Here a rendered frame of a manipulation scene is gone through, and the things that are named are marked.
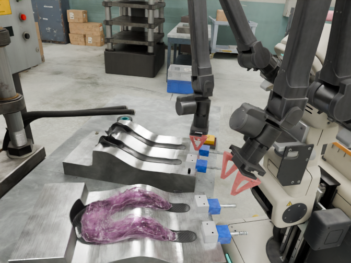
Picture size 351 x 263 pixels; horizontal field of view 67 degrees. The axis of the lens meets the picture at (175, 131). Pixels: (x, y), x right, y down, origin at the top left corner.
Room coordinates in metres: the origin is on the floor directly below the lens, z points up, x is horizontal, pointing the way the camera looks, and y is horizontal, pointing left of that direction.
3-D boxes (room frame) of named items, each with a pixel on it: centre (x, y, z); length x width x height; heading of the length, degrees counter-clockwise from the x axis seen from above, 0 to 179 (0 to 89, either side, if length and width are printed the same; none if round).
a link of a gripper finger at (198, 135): (0.89, -0.09, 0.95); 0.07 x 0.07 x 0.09; 81
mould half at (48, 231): (0.53, 0.12, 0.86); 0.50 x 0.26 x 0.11; 99
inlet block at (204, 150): (0.90, -0.13, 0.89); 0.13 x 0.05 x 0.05; 81
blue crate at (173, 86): (4.16, -0.13, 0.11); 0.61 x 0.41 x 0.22; 85
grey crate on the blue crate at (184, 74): (4.15, -0.13, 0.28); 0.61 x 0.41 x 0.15; 85
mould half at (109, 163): (0.90, 0.15, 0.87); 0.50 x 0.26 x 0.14; 81
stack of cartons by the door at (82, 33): (7.28, 2.50, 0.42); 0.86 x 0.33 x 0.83; 85
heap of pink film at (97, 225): (0.54, 0.11, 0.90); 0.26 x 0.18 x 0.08; 99
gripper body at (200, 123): (0.91, -0.09, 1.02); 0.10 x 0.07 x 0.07; 172
